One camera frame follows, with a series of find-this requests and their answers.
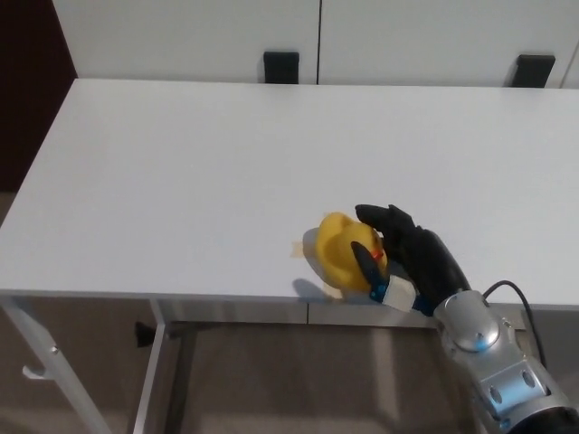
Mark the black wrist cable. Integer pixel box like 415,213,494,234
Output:
481,279,551,368

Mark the long beige tape strip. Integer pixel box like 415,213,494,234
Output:
321,282,347,303

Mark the white outer desk leg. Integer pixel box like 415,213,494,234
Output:
0,296,109,434

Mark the black foot under desk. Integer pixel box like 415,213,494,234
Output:
134,320,155,348

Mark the white desk leg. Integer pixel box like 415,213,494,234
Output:
133,299,176,434
0,296,109,434

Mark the yellow rubber duck toy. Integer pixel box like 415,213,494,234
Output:
315,211,391,293

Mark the white inner desk leg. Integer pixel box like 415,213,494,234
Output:
133,299,176,434

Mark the white hook on desk leg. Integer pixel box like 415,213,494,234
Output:
22,363,49,382

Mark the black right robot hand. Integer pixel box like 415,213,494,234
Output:
350,203,474,317

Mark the black block behind desk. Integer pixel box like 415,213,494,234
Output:
263,51,300,85
515,54,556,90

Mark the white partition panel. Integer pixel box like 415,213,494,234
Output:
318,0,579,90
52,0,324,85

